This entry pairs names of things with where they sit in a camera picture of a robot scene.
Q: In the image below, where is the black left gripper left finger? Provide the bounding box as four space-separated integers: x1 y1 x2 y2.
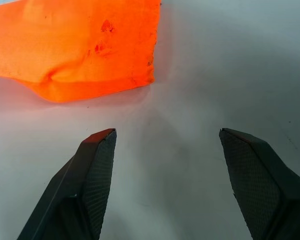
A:
16 128 118 240

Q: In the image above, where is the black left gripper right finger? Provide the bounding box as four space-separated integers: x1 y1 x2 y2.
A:
218 127 300 240

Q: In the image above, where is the orange cloth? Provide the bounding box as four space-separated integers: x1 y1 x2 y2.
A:
0 0 162 104

